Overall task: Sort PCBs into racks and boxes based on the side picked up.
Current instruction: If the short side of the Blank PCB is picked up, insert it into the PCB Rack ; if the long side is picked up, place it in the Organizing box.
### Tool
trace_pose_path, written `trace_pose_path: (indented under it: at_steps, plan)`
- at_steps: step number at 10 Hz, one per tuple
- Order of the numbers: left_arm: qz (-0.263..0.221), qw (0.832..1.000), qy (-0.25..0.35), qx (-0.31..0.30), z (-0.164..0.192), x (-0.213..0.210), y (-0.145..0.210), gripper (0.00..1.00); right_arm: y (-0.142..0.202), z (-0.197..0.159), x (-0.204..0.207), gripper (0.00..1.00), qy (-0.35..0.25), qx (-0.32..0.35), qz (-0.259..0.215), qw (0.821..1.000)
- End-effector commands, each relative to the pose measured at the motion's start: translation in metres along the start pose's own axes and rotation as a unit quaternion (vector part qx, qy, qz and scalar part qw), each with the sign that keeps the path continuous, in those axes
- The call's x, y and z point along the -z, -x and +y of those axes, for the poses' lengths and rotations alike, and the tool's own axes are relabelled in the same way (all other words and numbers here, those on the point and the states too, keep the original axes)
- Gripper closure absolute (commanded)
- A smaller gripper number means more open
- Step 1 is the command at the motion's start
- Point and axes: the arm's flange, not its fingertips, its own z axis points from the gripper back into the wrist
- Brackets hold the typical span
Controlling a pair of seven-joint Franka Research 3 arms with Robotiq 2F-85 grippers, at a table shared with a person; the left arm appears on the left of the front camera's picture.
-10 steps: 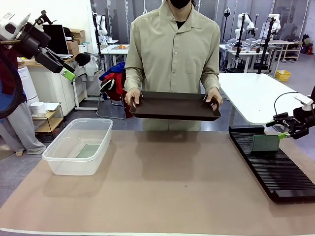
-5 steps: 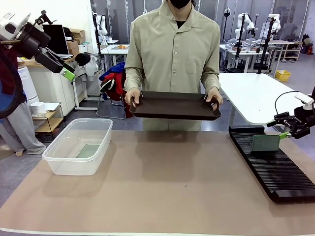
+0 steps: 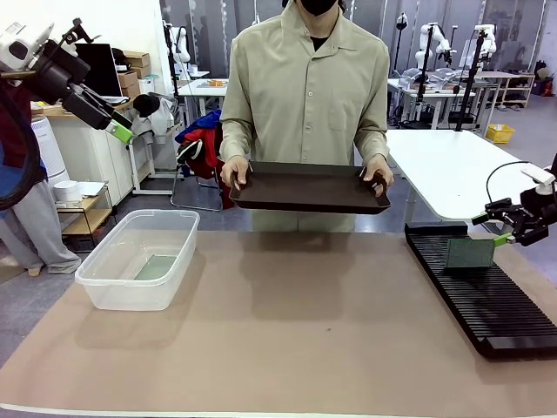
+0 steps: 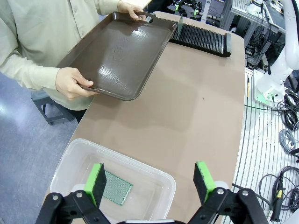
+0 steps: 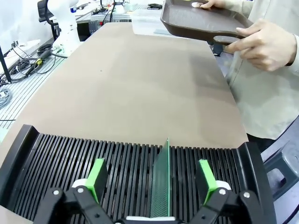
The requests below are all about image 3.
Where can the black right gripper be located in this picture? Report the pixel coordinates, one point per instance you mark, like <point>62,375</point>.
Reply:
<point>541,213</point>

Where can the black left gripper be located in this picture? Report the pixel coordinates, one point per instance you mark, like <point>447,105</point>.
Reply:
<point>85,109</point>

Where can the green perforated circuit board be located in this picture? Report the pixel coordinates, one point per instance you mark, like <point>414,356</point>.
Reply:
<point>156,266</point>
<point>470,254</point>

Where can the dark brown plastic tray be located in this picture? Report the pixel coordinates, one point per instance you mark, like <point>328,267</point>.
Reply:
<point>304,191</point>

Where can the person's right forearm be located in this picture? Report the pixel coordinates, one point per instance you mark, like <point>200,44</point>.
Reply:
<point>235,143</point>

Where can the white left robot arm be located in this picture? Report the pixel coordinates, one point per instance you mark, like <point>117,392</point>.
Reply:
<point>22,35</point>

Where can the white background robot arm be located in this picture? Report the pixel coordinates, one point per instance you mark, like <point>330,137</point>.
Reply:
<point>183,45</point>
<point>424,48</point>

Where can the person's left forearm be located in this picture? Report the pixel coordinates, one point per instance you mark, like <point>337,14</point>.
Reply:
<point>374,143</point>

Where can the person's right hand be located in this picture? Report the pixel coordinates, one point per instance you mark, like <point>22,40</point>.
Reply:
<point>237,167</point>

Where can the person's left hand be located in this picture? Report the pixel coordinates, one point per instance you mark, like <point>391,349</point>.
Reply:
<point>380,167</point>

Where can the brown cardboard box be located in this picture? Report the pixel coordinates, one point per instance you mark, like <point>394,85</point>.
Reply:
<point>127,78</point>
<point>130,91</point>
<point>137,58</point>

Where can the black cap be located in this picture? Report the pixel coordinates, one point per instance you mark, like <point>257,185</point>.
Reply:
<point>145,104</point>

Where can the white cabinet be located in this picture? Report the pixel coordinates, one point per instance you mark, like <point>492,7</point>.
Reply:
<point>87,148</point>

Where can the grey white garment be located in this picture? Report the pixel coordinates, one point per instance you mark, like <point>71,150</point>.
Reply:
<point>161,119</point>

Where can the black computer monitor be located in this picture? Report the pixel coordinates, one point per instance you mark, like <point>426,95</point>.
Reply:
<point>100,69</point>

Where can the white air purifier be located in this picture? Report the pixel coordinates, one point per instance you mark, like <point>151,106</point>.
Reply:
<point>50,148</point>

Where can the black slotted PCB rack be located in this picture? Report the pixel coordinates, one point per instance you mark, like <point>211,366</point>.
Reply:
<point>478,305</point>

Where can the round white device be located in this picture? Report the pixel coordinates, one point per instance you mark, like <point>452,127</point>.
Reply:
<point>67,191</point>

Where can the red blue clothes pile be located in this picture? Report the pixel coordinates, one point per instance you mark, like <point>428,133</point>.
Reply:
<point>202,139</point>

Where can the white background desk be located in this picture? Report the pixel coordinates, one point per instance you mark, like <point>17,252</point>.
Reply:
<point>200,89</point>

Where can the yellow plastic basket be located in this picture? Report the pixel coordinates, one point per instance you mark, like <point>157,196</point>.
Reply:
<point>500,134</point>

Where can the small wooden metal shelf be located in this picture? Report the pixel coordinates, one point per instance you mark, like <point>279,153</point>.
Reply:
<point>87,217</point>

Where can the bystander in grey trousers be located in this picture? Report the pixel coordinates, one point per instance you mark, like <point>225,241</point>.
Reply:
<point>35,226</point>

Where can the wooden background shelf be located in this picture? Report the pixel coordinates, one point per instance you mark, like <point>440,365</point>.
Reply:
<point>509,89</point>

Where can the black tripod pole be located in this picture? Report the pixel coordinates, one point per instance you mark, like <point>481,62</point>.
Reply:
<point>472,74</point>

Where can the clear plastic storage box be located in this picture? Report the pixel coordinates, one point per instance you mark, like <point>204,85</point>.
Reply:
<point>100,278</point>

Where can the person's beige shirt torso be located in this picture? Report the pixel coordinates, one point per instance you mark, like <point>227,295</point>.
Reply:
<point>304,87</point>

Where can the black lamp stand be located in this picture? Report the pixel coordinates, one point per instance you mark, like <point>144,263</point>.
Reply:
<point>401,22</point>

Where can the black face mask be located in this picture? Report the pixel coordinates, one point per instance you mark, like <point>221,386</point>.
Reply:
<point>320,6</point>

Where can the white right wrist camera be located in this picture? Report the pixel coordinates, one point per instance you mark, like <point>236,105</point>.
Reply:
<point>537,174</point>

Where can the black left wrist mount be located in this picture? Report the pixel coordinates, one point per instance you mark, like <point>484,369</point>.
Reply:
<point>56,74</point>

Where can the metal chair frame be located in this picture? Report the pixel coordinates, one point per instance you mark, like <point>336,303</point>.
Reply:
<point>196,204</point>

